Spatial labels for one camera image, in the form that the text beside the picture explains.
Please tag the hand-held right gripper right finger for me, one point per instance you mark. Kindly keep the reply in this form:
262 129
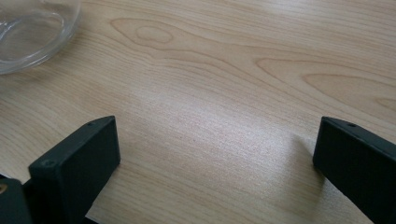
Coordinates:
358 161

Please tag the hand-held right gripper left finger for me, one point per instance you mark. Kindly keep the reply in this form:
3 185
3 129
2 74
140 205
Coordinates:
74 168

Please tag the clear glass bowl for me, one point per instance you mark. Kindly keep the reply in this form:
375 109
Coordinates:
29 37

